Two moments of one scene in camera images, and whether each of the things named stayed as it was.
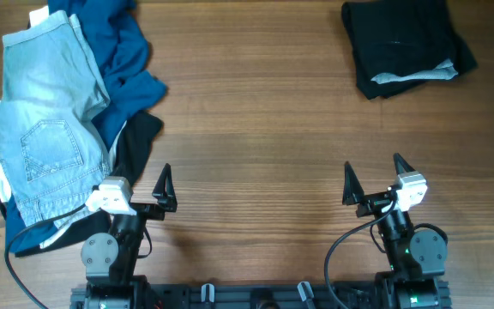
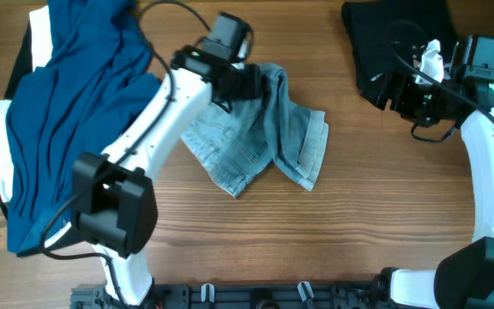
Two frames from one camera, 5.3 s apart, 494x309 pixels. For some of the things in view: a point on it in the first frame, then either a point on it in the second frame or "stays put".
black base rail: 262,296 stays put
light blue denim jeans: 52,148 to 236,144
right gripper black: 352,194 to 402,103
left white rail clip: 212,293 stays put
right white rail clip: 304,290 stays put
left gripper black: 166,196 to 253,84
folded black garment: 388,36 stays put
